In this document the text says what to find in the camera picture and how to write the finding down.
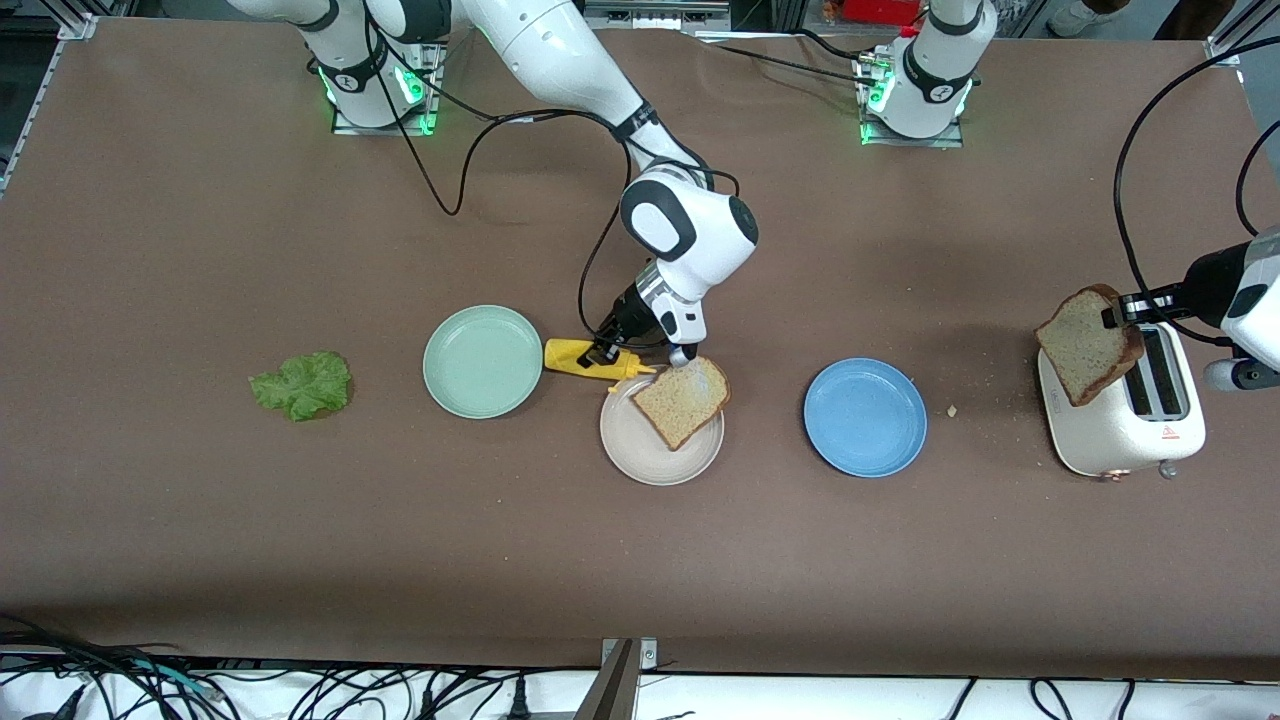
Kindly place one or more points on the light bread slice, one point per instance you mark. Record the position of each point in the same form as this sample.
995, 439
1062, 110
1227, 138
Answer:
685, 405

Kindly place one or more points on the dark-crust bread slice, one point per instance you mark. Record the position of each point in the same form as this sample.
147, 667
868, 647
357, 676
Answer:
1085, 350

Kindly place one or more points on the white two-slot toaster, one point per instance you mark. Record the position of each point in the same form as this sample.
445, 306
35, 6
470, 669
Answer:
1100, 440

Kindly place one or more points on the grey metal box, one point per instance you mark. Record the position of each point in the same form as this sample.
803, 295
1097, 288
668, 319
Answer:
655, 15

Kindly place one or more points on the metal corner bracket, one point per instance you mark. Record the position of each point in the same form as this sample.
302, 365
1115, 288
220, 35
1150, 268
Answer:
625, 690

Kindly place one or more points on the black power plug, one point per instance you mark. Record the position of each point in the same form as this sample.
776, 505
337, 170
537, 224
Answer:
519, 700

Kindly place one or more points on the red box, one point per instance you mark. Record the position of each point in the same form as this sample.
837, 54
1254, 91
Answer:
880, 10

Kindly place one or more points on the yellow squeeze bottle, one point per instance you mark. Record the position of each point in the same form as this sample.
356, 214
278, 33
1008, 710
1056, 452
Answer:
570, 356

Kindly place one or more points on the beige round plate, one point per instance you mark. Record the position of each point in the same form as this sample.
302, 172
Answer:
640, 450

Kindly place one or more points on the green round plate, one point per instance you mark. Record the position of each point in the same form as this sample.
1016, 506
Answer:
483, 362

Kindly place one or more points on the blue round plate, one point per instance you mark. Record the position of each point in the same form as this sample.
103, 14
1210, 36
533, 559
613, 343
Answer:
865, 418

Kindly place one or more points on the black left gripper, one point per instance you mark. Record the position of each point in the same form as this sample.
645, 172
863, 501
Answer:
1203, 281

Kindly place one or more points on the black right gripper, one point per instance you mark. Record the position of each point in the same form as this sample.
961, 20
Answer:
627, 312

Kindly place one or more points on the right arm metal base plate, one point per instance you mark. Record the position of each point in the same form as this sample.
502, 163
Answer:
435, 110

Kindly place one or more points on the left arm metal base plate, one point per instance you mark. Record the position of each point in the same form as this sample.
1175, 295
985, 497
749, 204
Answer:
915, 143

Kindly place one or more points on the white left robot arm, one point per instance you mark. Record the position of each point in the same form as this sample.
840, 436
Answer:
930, 80

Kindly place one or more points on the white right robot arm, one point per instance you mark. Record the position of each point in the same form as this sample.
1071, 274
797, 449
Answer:
560, 50

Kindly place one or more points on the green lettuce leaf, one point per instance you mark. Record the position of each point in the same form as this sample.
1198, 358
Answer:
300, 385

